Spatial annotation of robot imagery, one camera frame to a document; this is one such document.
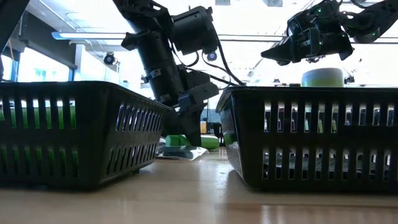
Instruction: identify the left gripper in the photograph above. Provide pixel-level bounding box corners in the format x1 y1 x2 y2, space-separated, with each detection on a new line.
163 70 220 147

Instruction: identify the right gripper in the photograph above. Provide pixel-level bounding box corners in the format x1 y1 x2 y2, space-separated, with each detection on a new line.
260 27 355 67

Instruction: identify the overhead rig bar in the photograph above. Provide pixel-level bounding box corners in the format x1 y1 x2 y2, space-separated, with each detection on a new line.
51 30 398 44

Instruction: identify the green wipes canister white lid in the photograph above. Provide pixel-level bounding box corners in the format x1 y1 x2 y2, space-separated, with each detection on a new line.
300 67 345 88

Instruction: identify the black slotted plastic basket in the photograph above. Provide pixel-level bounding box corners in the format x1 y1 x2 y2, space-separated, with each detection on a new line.
216 86 398 194
0 80 174 191

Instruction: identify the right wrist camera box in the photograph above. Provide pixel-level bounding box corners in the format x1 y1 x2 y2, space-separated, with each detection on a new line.
287 0 341 30

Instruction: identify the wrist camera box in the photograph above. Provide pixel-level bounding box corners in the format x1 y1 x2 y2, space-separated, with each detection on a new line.
170 5 220 56
287 0 341 30

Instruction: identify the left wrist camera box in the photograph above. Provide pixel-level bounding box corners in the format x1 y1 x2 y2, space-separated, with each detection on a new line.
170 5 220 56

